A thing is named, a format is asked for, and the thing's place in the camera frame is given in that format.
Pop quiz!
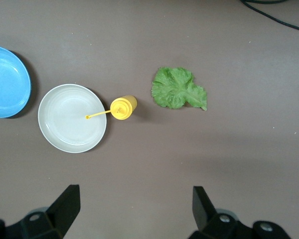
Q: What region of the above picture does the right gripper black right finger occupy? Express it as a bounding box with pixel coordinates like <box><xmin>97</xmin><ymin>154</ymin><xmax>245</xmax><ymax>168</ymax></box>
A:
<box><xmin>189</xmin><ymin>186</ymin><xmax>292</xmax><ymax>239</ymax></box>

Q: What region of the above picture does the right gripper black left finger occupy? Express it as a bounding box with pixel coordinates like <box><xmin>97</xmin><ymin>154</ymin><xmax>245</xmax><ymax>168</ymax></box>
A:
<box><xmin>0</xmin><ymin>184</ymin><xmax>81</xmax><ymax>239</ymax></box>

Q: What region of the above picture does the yellow mustard squeeze bottle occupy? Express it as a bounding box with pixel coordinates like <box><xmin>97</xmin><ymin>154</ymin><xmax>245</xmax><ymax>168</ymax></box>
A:
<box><xmin>85</xmin><ymin>95</ymin><xmax>138</xmax><ymax>121</ymax></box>

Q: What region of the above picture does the green lettuce leaf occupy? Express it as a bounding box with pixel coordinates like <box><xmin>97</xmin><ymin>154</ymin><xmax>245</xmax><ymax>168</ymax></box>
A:
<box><xmin>151</xmin><ymin>67</ymin><xmax>208</xmax><ymax>112</ymax></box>

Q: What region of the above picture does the beige plate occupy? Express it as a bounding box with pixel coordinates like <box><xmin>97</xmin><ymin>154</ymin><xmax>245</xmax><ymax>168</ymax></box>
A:
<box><xmin>37</xmin><ymin>84</ymin><xmax>107</xmax><ymax>153</ymax></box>

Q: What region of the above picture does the blue plate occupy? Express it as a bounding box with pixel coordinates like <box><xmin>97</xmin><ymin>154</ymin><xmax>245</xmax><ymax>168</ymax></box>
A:
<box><xmin>0</xmin><ymin>45</ymin><xmax>32</xmax><ymax>119</ymax></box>

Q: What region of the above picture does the black cable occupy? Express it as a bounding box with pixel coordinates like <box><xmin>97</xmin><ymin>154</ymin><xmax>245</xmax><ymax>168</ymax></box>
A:
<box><xmin>241</xmin><ymin>0</ymin><xmax>289</xmax><ymax>4</ymax></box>
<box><xmin>240</xmin><ymin>0</ymin><xmax>299</xmax><ymax>34</ymax></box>

